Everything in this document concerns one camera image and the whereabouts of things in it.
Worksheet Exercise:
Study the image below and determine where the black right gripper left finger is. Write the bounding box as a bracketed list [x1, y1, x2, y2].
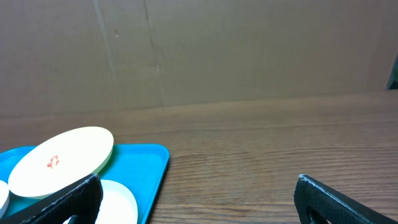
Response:
[1, 174, 103, 224]

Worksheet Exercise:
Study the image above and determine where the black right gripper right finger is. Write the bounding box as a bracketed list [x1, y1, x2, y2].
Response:
[294, 174, 397, 224]

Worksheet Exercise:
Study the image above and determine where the light blue plate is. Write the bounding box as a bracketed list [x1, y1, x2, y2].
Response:
[63, 179, 139, 224]

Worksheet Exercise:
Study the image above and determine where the yellow-green plate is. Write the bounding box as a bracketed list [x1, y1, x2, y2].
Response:
[7, 126, 114, 198]

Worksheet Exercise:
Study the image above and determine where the white plate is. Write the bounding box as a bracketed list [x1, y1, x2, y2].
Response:
[0, 180, 9, 218]

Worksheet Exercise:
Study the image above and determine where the blue plastic tray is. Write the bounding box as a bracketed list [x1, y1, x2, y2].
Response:
[1, 144, 170, 224]

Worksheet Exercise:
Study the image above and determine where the cardboard back wall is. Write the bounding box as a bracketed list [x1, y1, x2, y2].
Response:
[1, 0, 397, 118]

